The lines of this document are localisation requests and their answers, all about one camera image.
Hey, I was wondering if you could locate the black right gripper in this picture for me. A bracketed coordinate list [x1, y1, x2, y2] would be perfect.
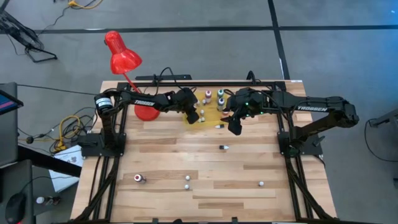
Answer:
[228, 88, 269, 119]

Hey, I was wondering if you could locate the black power strip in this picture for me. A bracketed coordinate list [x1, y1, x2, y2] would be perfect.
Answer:
[134, 74, 193, 82]

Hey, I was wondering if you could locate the yellow plastic tray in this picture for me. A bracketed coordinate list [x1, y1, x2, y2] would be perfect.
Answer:
[182, 88, 233, 128]

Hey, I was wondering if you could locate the red desk lamp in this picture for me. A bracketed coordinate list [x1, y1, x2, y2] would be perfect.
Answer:
[104, 30, 162, 122]

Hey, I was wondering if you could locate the black equipment stand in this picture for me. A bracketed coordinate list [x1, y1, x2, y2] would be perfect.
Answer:
[368, 108, 398, 135]

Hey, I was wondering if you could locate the white paper sheet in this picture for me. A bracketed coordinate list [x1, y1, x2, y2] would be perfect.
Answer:
[49, 144, 84, 193]

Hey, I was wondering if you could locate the black side desk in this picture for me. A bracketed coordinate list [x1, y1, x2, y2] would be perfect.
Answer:
[0, 145, 83, 224]

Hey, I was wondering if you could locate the spare white-capped bottle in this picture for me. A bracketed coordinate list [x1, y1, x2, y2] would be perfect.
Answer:
[35, 195, 62, 207]

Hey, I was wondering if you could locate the black computer monitor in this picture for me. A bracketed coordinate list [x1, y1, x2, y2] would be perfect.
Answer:
[0, 82, 25, 167]

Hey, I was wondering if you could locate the black computer mouse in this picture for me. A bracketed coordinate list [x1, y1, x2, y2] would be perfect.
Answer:
[4, 192, 28, 223]

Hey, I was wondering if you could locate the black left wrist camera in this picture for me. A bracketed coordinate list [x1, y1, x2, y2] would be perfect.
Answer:
[185, 111, 200, 125]

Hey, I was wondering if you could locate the black left camera cable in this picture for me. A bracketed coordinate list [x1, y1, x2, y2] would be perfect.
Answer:
[153, 66, 193, 94]

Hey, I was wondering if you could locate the black looped floor cable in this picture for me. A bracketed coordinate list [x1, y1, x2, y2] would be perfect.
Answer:
[364, 118, 398, 163]

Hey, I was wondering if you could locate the thin black floor cable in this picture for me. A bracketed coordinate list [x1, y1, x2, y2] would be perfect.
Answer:
[17, 83, 100, 96]

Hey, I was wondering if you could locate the yellow arm cable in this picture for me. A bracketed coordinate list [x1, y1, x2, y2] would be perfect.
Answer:
[55, 114, 82, 153]

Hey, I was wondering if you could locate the yellow floor cable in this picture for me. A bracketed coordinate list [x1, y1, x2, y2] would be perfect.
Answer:
[67, 0, 104, 10]

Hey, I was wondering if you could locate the black ball-ended cable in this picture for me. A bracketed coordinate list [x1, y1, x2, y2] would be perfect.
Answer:
[25, 133, 50, 146]

